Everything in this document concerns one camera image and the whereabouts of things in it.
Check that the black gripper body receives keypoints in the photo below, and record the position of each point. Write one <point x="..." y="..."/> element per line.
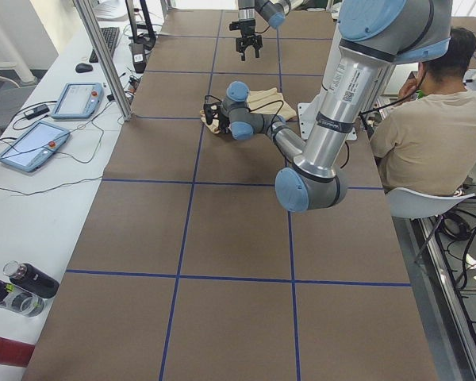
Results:
<point x="248" y="31"/>
<point x="222" y="121"/>

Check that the beige long-sleeve printed shirt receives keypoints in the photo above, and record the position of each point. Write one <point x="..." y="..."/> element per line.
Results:
<point x="262" y="102"/>

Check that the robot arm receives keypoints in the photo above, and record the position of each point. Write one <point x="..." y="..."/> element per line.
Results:
<point x="372" y="37"/>
<point x="274" y="13"/>

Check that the black keyboard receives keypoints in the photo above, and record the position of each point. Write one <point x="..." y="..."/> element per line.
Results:
<point x="111" y="36"/>

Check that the far blue teach pendant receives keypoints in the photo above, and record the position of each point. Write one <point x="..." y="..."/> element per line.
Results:
<point x="78" y="101"/>

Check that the blue teach pendant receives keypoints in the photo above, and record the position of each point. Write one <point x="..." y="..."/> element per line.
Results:
<point x="78" y="101"/>
<point x="35" y="146"/>

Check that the black computer mouse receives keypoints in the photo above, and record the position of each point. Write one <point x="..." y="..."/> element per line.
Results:
<point x="83" y="68"/>

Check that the brown table mat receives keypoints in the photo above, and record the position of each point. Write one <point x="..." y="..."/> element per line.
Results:
<point x="187" y="268"/>

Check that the near blue teach pendant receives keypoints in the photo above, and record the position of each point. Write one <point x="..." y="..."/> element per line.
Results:
<point x="35" y="146"/>

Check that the seated person in beige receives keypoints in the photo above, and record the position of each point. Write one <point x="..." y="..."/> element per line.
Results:
<point x="428" y="142"/>

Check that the white chair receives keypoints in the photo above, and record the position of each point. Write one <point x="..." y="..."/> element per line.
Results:
<point x="410" y="204"/>

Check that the black water bottle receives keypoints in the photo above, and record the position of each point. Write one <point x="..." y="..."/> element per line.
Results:
<point x="31" y="279"/>

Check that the clear dark water bottle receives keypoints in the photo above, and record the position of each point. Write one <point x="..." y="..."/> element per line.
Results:
<point x="20" y="301"/>

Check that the red bottle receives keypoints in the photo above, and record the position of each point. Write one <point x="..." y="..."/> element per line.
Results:
<point x="15" y="353"/>

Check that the aluminium frame post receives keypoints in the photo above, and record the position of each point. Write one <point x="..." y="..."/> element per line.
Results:
<point x="93" y="30"/>

